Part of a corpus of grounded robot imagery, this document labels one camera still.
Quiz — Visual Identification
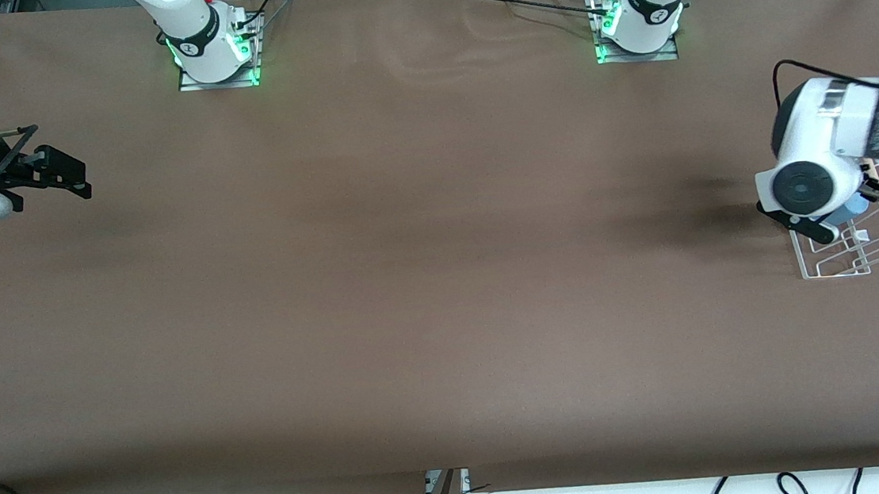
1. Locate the brown table cover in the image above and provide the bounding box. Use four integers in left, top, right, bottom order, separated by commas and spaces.
0, 0, 879, 494

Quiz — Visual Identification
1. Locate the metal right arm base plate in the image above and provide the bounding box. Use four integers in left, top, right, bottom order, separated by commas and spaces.
172, 6, 266, 94

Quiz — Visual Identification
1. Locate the long black table cable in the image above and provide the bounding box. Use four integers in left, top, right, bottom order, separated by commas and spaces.
476, 0, 617, 25

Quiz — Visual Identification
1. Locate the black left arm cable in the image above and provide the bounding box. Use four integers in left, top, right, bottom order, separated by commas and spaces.
711, 0, 879, 216

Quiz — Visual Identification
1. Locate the metal table edge bracket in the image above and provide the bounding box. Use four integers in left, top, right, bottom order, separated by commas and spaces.
424, 466, 473, 494

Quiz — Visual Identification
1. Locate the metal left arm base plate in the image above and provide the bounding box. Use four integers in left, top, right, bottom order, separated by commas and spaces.
589, 0, 681, 67

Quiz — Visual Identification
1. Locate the blue plastic cup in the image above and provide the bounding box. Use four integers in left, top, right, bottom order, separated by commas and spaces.
831, 192, 874, 228

